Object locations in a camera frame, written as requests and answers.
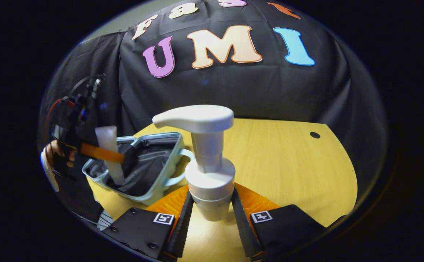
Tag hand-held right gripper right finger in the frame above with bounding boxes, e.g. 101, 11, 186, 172
231, 183, 327, 261

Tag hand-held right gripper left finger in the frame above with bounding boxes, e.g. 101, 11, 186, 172
103, 184, 195, 261

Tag white squeeze tube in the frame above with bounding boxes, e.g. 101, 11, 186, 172
95, 126, 126, 186

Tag light blue suitcase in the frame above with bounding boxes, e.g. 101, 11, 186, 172
82, 132, 195, 206

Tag white pump bottle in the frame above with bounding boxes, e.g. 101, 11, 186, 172
152, 105, 236, 222

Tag black backdrop cloth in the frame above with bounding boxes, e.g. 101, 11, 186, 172
39, 0, 387, 219

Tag red cable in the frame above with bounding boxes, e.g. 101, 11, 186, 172
44, 98, 76, 146

